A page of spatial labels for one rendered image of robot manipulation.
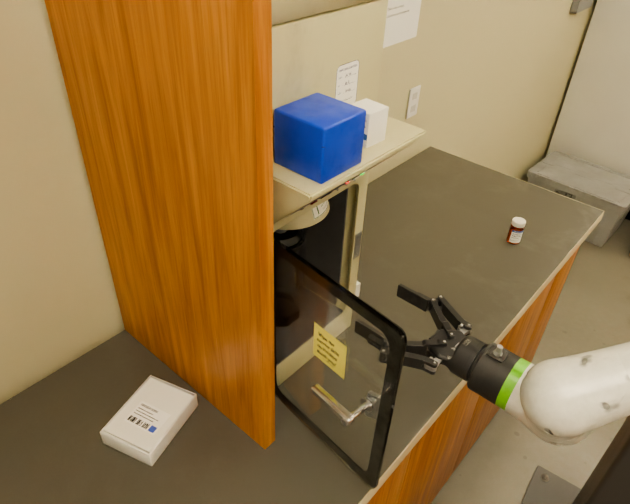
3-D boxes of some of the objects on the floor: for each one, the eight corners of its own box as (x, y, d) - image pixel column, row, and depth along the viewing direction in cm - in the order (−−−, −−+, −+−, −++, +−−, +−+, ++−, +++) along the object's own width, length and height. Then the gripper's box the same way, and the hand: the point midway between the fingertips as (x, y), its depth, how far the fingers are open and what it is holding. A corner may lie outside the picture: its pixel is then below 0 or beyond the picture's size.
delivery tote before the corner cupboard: (513, 214, 358) (526, 170, 338) (540, 192, 383) (554, 149, 363) (605, 253, 327) (626, 207, 307) (628, 226, 352) (648, 182, 332)
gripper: (514, 312, 100) (416, 262, 111) (446, 392, 85) (340, 325, 96) (503, 340, 105) (410, 289, 116) (437, 421, 89) (337, 354, 100)
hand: (383, 308), depth 105 cm, fingers open, 13 cm apart
